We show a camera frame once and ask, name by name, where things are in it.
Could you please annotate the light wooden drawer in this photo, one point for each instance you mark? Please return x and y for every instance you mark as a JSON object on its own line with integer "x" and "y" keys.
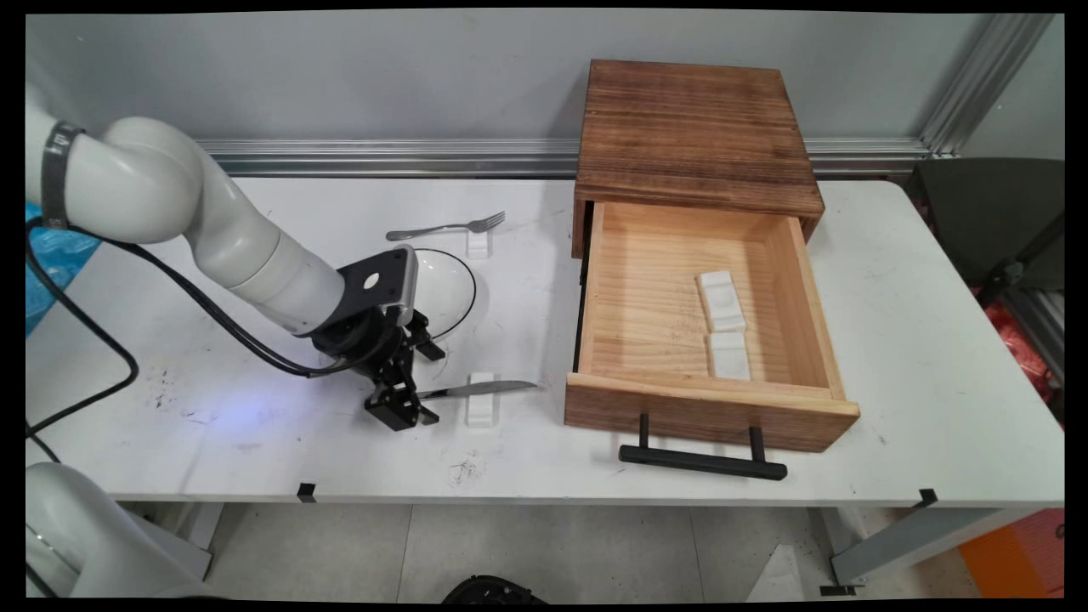
{"x": 705, "y": 416}

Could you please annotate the white ceramic cutlery rest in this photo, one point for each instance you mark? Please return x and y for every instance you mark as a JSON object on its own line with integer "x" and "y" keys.
{"x": 481, "y": 415}
{"x": 478, "y": 248}
{"x": 721, "y": 302}
{"x": 729, "y": 357}

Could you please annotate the dark wooden drawer cabinet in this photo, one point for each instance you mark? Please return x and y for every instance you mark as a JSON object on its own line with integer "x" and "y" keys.
{"x": 688, "y": 127}

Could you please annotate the red bag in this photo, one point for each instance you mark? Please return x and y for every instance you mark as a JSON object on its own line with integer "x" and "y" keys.
{"x": 1020, "y": 344}

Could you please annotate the silver fork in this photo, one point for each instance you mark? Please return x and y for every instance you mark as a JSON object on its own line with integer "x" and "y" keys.
{"x": 425, "y": 229}

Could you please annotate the black object on floor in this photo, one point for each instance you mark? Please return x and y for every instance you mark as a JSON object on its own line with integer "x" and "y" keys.
{"x": 493, "y": 591}

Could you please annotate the orange box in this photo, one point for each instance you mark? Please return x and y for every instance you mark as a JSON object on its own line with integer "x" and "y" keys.
{"x": 1020, "y": 552}

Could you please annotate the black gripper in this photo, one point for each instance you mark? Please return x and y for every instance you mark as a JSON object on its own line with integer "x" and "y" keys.
{"x": 357, "y": 340}

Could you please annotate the slanted aluminium post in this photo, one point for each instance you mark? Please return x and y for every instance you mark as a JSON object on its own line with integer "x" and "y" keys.
{"x": 986, "y": 76}

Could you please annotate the blue bubble wrap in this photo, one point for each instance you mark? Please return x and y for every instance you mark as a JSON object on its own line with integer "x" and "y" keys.
{"x": 51, "y": 272}

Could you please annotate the white plate with black rim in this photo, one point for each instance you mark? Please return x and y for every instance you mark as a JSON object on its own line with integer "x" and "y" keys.
{"x": 446, "y": 289}

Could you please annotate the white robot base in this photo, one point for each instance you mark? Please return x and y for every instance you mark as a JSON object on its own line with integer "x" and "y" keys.
{"x": 76, "y": 535}

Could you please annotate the horizontal aluminium rail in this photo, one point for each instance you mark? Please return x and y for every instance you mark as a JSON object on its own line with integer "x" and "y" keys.
{"x": 425, "y": 157}

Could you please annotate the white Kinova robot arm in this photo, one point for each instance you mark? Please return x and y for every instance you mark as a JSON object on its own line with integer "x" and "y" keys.
{"x": 153, "y": 187}

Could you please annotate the black tape marker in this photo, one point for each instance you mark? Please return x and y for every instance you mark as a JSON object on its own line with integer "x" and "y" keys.
{"x": 306, "y": 492}
{"x": 927, "y": 497}

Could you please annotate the silver table knife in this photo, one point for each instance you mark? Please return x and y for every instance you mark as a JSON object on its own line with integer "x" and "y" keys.
{"x": 484, "y": 388}

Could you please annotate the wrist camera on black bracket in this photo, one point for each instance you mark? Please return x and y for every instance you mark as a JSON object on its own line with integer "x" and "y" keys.
{"x": 378, "y": 280}

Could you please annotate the aluminium frame bar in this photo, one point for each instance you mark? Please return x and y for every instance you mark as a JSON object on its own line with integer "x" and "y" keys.
{"x": 1041, "y": 319}

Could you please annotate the grey table leg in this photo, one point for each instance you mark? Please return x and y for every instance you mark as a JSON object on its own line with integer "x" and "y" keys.
{"x": 191, "y": 527}
{"x": 901, "y": 540}

